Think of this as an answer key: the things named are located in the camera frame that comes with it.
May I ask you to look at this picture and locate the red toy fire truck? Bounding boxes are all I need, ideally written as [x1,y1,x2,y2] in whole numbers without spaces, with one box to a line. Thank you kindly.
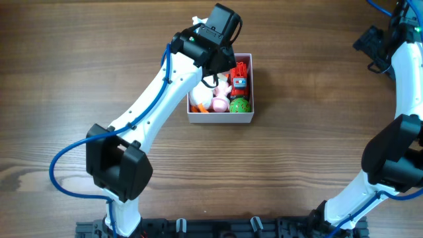
[229,62,249,100]

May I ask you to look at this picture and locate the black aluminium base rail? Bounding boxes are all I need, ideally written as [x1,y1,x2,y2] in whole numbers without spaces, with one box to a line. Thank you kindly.
[75,217,370,238]

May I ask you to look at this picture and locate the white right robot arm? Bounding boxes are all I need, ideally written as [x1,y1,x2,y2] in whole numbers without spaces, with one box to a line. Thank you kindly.
[307,0,422,237]

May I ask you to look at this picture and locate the green ball red numbers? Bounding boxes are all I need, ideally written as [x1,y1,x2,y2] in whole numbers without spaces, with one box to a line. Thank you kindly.
[229,98,252,113]

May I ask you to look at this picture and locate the white duck plush toy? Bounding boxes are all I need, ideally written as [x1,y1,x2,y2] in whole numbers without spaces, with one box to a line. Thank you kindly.
[188,82,213,113]

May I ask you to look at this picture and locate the white box pink inside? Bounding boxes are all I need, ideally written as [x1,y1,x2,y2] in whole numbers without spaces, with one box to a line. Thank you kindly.
[187,54,254,124]

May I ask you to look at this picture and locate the pink pig plush toy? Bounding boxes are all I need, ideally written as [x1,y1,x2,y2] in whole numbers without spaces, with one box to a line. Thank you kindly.
[211,80,232,112]

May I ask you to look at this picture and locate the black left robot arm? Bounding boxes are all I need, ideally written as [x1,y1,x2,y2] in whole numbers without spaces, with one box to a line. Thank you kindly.
[86,3,243,237]

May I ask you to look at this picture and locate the yellow wooden rattle drum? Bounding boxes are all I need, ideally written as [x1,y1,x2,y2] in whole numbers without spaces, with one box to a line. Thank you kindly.
[217,73,227,81]

